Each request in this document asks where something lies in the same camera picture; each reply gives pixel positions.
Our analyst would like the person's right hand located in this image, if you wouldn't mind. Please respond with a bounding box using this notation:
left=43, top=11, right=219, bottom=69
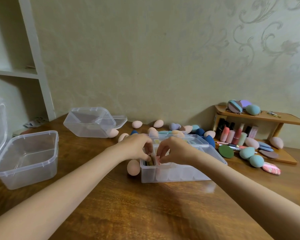
left=156, top=136, right=199, bottom=165

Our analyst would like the person's left hand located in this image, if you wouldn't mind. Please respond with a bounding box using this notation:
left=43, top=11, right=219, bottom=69
left=114, top=133, right=154, bottom=163

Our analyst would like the group of beige egg sponges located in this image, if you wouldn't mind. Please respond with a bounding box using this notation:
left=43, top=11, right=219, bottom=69
left=106, top=119, right=216, bottom=177

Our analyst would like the clear compartment organizer box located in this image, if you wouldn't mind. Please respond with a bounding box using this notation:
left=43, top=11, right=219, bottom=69
left=139, top=133, right=228, bottom=184

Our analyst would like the group of dark blue sponges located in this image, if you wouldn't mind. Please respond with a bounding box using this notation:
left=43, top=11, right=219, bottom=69
left=152, top=126, right=203, bottom=146

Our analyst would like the dark green round puff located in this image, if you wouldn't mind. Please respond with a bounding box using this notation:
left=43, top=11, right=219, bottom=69
left=218, top=144, right=234, bottom=159

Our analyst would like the pink marbled sponge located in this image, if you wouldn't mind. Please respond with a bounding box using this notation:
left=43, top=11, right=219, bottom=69
left=262, top=161, right=281, bottom=175

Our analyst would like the person's left forearm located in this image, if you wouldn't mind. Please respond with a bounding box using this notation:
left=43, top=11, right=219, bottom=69
left=0, top=145, right=120, bottom=240

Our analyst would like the person's right forearm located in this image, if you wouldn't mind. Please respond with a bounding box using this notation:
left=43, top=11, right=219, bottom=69
left=191, top=150, right=300, bottom=240

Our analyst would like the pink white cosmetic pencil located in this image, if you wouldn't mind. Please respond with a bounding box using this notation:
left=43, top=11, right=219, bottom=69
left=215, top=140, right=240, bottom=146

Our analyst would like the clear square lidded container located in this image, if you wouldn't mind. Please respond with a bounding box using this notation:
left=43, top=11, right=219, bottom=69
left=0, top=98, right=59, bottom=190
left=63, top=106, right=128, bottom=139

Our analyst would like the row of lipsticks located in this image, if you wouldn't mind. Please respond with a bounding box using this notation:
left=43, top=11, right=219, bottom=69
left=216, top=118, right=259, bottom=146

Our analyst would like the wooden two-tier cosmetic rack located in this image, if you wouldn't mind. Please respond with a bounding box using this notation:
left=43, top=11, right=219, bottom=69
left=213, top=105, right=300, bottom=165

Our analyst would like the white shelving unit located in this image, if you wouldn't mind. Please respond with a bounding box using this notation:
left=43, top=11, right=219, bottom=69
left=0, top=0, right=56, bottom=138

